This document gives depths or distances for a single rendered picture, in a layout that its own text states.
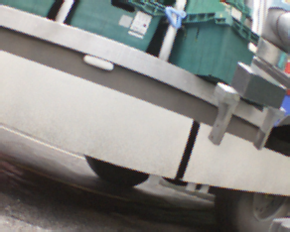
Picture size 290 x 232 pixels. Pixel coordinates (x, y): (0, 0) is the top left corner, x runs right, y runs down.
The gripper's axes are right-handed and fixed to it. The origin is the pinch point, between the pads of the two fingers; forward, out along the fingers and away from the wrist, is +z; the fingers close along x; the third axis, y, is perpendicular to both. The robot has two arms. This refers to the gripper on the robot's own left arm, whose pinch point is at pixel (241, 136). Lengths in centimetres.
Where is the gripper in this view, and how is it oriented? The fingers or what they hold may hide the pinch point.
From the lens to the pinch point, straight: 74.8
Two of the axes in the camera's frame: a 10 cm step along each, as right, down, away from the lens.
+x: -8.5, -1.6, -5.0
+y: -3.8, -4.6, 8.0
